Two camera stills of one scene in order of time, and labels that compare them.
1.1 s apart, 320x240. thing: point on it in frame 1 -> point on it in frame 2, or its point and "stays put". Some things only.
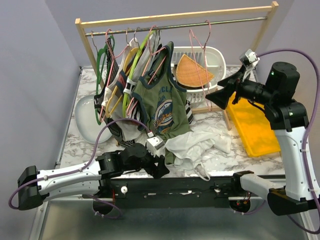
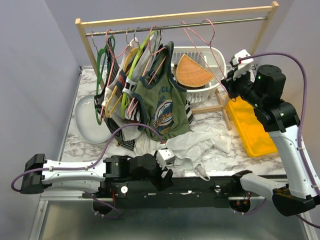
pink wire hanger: [190, 33] -> [209, 44]
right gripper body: [247, 89] stays put
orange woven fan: [190, 73] stays put
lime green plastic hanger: [125, 97] stays put
